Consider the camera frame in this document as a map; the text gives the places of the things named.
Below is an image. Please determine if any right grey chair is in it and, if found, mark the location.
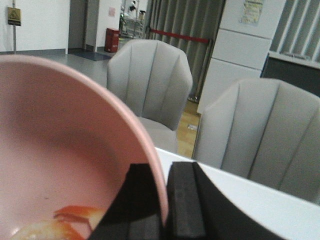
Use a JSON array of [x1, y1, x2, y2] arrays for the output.
[[192, 78, 320, 204]]

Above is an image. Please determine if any paper notice on cabinet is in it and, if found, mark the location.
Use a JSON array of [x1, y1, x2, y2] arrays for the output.
[[239, 0, 264, 25]]

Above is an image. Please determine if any red bin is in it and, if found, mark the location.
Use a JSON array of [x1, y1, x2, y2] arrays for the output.
[[104, 28, 120, 53]]

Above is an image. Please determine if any pale shrimp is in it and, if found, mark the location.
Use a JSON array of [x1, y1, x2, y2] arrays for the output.
[[10, 220, 84, 240]]

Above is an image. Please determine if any pink bowl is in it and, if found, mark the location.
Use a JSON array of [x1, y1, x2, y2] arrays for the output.
[[0, 55, 169, 240]]

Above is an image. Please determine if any red barrier belt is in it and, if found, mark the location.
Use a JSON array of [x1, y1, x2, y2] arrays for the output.
[[150, 28, 210, 44]]

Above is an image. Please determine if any yellow sign on stand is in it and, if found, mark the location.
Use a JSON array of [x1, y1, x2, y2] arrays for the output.
[[7, 1, 22, 54]]

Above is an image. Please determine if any orange shrimp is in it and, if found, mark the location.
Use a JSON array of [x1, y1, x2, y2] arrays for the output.
[[53, 205, 106, 231]]

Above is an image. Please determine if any white cabinet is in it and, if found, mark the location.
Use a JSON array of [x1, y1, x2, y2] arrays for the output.
[[197, 0, 286, 114]]

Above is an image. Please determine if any dark grey counter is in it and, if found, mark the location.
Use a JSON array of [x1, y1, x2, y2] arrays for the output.
[[261, 51, 320, 96]]

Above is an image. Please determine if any left grey chair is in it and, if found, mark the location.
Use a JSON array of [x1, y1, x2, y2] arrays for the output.
[[106, 39, 193, 153]]

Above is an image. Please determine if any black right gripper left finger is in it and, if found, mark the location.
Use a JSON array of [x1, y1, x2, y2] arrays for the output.
[[88, 163, 162, 240]]

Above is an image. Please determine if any grey chair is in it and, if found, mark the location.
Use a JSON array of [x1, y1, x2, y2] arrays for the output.
[[192, 78, 320, 204], [106, 39, 193, 153]]

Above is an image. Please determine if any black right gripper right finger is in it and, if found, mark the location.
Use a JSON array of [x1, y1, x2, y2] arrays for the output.
[[167, 161, 281, 240]]

